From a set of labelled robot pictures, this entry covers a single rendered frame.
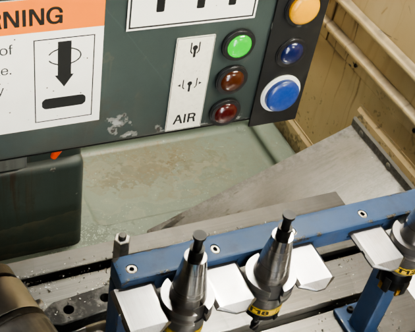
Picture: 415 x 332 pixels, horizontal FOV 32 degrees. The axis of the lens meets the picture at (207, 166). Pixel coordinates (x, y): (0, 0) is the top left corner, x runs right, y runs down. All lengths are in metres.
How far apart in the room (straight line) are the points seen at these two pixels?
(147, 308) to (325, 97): 1.13
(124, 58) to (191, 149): 1.50
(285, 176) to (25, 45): 1.27
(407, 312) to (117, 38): 0.96
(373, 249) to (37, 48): 0.61
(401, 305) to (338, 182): 0.42
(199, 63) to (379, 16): 1.15
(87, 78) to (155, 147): 1.49
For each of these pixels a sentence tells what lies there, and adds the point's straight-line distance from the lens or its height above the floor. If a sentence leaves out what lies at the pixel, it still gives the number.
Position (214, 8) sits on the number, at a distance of 0.52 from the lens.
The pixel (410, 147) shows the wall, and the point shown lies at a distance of 1.64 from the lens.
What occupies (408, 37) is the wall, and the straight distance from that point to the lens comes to 1.60.
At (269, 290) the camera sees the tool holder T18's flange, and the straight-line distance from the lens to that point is 0.88.
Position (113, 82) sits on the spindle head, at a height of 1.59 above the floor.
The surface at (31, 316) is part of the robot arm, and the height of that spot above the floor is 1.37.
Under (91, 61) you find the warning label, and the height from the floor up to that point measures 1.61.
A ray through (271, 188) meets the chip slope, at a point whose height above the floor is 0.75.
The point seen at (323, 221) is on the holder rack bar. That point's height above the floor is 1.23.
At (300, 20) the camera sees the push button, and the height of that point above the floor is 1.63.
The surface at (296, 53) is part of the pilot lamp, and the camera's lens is 0.58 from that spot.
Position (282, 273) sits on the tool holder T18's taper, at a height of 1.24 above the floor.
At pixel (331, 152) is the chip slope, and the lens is 1.74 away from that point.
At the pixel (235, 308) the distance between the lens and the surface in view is 0.87.
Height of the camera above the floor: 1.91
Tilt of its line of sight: 42 degrees down
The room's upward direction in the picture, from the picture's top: 11 degrees clockwise
